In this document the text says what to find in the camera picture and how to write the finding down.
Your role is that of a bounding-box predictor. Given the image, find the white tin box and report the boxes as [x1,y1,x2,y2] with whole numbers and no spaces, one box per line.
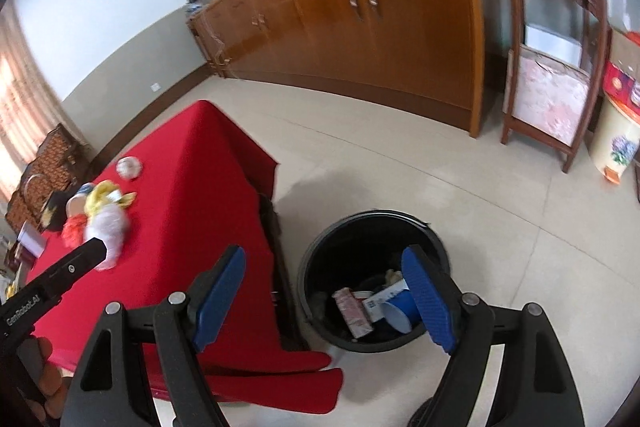
[17,222,46,255]

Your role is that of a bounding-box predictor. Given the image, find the pink floral bag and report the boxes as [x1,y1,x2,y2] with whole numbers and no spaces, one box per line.
[512,44,591,148]

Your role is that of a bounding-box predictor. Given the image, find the brown wooden sideboard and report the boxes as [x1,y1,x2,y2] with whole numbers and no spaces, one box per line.
[187,0,493,138]

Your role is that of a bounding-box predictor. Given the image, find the cardboard box with red print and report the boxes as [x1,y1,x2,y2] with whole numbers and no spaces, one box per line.
[602,27,640,125]

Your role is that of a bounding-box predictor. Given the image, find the white paper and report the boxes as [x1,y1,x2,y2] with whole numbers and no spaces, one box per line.
[116,156,143,180]

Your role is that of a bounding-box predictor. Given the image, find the clear plastic bag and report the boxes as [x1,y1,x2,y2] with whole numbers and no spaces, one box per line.
[82,207,132,270]

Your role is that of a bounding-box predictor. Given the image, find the person's left hand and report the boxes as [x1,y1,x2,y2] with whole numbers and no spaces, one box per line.
[30,336,73,427]

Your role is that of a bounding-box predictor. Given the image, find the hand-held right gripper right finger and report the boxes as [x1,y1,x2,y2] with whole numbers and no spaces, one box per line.
[401,244,587,427]

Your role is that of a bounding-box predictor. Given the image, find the white paper cup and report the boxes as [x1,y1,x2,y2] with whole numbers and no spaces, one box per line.
[65,194,93,220]

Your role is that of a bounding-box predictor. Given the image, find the pink white carton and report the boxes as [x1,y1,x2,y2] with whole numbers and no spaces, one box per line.
[332,288,375,339]

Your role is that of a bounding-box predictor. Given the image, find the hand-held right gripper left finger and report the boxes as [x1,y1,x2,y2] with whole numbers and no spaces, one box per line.
[60,244,247,427]

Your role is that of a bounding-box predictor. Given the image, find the red tablecloth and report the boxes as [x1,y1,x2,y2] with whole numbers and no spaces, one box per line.
[22,99,346,413]

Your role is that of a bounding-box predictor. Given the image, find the wooden bench with patterned back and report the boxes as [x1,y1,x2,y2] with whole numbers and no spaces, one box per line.
[5,123,93,233]

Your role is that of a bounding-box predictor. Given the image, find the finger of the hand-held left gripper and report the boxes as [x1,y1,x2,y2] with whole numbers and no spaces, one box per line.
[30,238,110,304]

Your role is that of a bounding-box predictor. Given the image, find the blue paper cup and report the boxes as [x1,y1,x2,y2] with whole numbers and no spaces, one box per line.
[382,289,423,333]

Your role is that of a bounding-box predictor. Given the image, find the black trash bin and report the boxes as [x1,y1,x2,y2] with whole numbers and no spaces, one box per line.
[297,209,453,354]

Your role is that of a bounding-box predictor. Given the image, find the beige patterned curtain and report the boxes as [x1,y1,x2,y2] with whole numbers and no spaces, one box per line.
[0,12,68,202]

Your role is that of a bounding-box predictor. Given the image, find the cream floral waste bin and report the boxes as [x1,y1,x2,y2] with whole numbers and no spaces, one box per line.
[587,97,640,185]

